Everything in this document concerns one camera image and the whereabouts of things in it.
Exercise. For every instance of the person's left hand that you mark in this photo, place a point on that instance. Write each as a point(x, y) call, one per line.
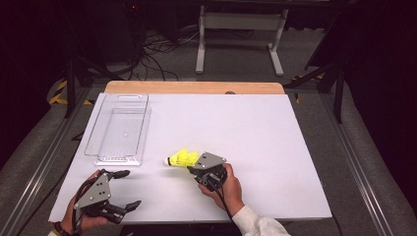
point(70, 216)

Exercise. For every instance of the aluminium floor rail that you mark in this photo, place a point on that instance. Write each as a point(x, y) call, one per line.
point(355, 164)
point(44, 164)

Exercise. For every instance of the clear plastic storage bin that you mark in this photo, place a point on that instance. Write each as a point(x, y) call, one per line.
point(119, 131)

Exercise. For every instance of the yellow black floor tape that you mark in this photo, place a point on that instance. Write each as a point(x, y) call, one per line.
point(56, 98)

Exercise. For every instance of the white metal stand frame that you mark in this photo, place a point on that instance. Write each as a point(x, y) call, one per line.
point(241, 21)

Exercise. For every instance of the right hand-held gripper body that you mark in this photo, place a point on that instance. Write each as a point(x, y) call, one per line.
point(209, 164)

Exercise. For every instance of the person's right hand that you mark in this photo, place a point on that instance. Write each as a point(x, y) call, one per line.
point(231, 193)

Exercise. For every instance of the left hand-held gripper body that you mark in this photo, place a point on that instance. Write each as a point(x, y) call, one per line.
point(95, 193)

